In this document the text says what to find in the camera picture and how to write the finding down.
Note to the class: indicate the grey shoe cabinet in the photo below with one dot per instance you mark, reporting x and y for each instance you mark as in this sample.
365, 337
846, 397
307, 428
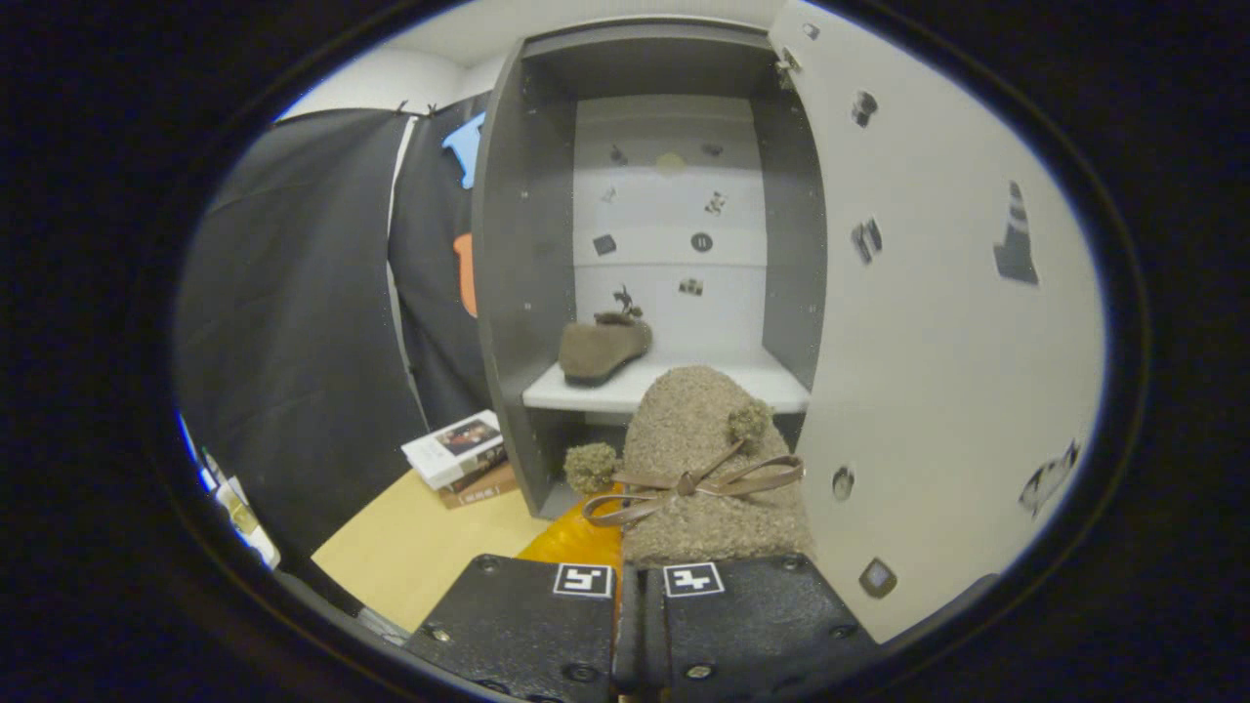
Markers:
522, 293

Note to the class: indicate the blue printed card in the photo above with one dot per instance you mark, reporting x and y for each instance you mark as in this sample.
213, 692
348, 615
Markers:
190, 449

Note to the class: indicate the white and yellow packet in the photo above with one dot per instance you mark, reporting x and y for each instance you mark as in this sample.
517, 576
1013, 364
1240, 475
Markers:
244, 517

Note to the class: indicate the white book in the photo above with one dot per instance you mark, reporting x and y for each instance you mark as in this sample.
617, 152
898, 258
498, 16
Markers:
454, 444

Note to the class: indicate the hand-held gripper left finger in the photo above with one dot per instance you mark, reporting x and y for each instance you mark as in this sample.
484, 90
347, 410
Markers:
527, 625

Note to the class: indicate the brown book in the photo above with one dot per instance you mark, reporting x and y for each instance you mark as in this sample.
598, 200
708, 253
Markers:
479, 491

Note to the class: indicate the light grey shoe cabinet door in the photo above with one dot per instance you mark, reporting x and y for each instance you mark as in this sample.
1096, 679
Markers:
928, 342

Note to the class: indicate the black backdrop cloth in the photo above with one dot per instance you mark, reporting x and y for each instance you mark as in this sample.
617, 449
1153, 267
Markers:
293, 342

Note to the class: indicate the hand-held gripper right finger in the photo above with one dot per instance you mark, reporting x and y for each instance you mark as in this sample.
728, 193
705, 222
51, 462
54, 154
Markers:
752, 625

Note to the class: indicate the brown fuzzy shoe with bow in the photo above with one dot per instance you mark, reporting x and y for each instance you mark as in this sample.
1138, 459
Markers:
601, 350
684, 430

